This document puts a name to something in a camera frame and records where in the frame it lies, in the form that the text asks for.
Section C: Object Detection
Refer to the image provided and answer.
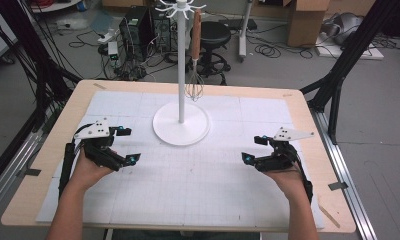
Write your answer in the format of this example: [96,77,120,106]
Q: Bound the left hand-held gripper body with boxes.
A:
[73,117,127,173]

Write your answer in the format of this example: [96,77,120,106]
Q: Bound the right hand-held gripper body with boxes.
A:
[254,126,316,174]

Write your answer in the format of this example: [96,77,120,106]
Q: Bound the white hook stand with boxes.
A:
[152,0,211,147]

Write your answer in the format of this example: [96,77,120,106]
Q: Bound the wire whisk with wooden handle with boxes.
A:
[185,8,206,103]

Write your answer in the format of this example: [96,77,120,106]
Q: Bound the person's left hand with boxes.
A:
[71,149,115,191]

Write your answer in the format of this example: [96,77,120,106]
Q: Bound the person's right hand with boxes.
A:
[264,156,307,203]

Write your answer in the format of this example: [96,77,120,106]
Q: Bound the white grid mat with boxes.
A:
[36,90,325,230]

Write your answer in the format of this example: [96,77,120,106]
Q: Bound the grey tape strip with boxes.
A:
[327,181,350,192]

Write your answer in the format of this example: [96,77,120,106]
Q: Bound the black tape strip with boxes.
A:
[16,168,42,178]

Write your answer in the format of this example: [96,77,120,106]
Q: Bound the thin wooden stick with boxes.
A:
[317,203,342,230]

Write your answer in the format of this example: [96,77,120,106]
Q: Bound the white adapter box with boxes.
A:
[107,41,120,61]

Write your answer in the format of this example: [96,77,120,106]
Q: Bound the person's dark trousers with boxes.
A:
[104,229,266,240]

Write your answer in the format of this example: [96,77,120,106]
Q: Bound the white power strip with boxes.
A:
[97,29,118,45]

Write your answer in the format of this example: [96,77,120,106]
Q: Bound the black computer tower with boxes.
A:
[151,13,173,54]
[118,5,156,63]

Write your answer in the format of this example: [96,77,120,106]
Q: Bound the black round stool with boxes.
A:
[186,21,232,86]

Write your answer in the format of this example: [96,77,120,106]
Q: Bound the cardboard box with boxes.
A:
[286,0,331,48]

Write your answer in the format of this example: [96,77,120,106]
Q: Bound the white board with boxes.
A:
[314,33,385,61]

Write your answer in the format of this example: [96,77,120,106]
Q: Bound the grey device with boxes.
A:
[322,12,365,46]

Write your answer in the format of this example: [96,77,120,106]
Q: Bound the black sleeved cable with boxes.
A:
[58,123,89,200]
[293,151,314,205]

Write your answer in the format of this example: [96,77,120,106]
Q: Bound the aluminium rail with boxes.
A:
[309,108,378,240]
[0,108,57,219]

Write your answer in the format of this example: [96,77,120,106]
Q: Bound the coiled black cable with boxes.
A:
[254,43,283,60]

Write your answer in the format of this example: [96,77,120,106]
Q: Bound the black metal frame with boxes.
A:
[0,0,83,133]
[300,0,400,145]

